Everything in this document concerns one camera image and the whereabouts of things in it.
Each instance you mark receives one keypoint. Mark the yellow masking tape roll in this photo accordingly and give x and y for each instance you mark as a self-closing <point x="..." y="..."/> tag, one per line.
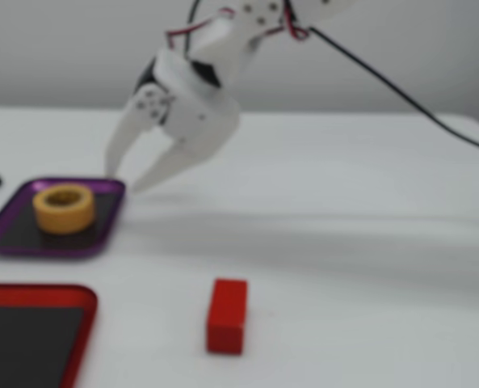
<point x="65" y="220"/>

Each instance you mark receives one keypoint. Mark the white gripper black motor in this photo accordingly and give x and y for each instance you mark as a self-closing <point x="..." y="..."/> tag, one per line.
<point x="196" y="121"/>

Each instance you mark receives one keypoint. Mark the red metal tray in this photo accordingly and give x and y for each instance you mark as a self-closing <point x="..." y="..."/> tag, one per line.
<point x="29" y="343"/>

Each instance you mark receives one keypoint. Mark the red studded block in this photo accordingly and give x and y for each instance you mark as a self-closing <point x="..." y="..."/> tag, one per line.
<point x="227" y="323"/>

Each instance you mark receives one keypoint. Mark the purple metal tray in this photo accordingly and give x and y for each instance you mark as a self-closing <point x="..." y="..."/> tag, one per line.
<point x="17" y="238"/>

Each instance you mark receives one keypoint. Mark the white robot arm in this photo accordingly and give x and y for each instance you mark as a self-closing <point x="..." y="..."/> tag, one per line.
<point x="239" y="48"/>

